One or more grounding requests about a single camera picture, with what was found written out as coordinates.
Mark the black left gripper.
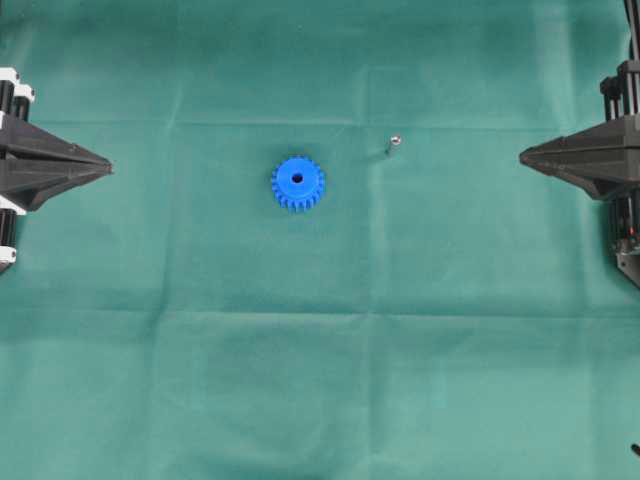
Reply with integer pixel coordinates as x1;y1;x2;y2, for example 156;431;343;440
0;66;114;275

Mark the blue plastic gear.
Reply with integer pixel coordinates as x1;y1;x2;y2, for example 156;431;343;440
271;156;325;213

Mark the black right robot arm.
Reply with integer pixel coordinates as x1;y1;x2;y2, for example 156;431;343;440
519;1;639;285

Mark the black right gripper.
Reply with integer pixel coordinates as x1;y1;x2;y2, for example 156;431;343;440
518;58;640;290

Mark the green table cloth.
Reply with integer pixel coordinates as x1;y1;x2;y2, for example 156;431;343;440
1;1;639;479

